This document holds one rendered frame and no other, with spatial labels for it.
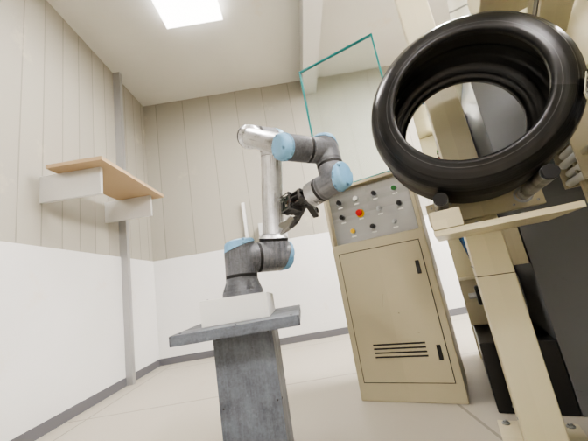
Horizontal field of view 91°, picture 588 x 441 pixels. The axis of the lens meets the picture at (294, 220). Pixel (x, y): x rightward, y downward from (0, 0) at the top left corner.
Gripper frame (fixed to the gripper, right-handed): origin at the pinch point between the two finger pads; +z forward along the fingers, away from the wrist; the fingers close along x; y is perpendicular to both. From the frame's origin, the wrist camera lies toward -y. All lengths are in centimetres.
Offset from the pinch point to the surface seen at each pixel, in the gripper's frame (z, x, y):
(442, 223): -53, 19, -21
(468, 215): -53, 8, -55
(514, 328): -50, 51, -68
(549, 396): -51, 74, -74
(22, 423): 202, 73, 55
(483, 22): -85, -33, -13
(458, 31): -79, -34, -11
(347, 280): 25, 13, -73
